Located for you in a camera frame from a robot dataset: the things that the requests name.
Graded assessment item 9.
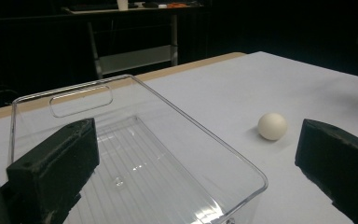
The grey metal frame desk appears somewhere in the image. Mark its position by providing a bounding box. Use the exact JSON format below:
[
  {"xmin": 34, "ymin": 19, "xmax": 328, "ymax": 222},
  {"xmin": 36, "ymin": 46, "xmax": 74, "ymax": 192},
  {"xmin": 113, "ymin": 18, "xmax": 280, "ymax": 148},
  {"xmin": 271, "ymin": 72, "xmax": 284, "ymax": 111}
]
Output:
[{"xmin": 62, "ymin": 2, "xmax": 213, "ymax": 80}]

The clear plastic bin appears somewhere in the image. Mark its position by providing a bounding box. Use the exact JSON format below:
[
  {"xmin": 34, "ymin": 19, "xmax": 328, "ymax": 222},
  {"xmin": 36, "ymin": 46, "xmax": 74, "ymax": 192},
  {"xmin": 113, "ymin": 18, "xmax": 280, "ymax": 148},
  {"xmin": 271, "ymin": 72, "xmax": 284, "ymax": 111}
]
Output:
[{"xmin": 8, "ymin": 74, "xmax": 269, "ymax": 224}]

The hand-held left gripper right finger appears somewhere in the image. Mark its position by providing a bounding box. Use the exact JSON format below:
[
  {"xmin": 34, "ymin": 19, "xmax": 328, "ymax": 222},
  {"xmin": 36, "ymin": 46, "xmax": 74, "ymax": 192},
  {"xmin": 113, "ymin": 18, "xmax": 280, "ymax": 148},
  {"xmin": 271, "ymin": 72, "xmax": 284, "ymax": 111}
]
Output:
[{"xmin": 294, "ymin": 118, "xmax": 358, "ymax": 224}]

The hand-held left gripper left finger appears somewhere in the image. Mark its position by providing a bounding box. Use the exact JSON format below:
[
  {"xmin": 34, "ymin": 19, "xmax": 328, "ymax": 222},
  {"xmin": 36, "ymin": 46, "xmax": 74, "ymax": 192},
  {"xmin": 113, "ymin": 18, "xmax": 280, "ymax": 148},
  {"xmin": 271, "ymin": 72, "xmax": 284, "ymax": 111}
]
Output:
[{"xmin": 0, "ymin": 117, "xmax": 101, "ymax": 224}]

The white table cover board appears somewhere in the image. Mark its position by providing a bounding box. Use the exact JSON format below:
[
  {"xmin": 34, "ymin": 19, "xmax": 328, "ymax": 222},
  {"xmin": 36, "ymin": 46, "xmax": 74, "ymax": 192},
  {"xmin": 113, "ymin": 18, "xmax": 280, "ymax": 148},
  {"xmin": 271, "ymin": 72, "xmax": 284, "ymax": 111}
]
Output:
[{"xmin": 0, "ymin": 50, "xmax": 358, "ymax": 224}]

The white ball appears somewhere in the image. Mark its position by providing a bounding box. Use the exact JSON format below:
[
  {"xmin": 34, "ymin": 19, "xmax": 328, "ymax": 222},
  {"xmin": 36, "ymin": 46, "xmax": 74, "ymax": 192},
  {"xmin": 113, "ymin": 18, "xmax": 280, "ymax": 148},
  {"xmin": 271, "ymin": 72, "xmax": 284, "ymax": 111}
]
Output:
[{"xmin": 257, "ymin": 112, "xmax": 288, "ymax": 142}]

